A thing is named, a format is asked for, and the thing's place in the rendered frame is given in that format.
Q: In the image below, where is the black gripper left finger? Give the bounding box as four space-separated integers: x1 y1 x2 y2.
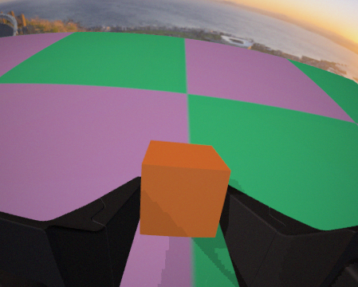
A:
0 176 141 287

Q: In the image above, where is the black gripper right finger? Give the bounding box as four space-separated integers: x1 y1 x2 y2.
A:
219 185 358 287

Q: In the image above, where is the orange block with dark blue square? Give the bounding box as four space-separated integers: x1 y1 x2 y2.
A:
140 140 230 238

